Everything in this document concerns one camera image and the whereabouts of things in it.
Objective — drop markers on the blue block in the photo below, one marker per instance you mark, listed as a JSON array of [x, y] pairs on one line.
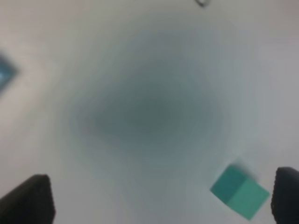
[[8, 71]]

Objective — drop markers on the green block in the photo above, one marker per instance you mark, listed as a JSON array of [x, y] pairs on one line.
[[238, 191]]

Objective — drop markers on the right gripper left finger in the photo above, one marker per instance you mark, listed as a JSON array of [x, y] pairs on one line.
[[29, 203]]

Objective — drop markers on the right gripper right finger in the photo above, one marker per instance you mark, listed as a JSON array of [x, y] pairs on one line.
[[285, 197]]

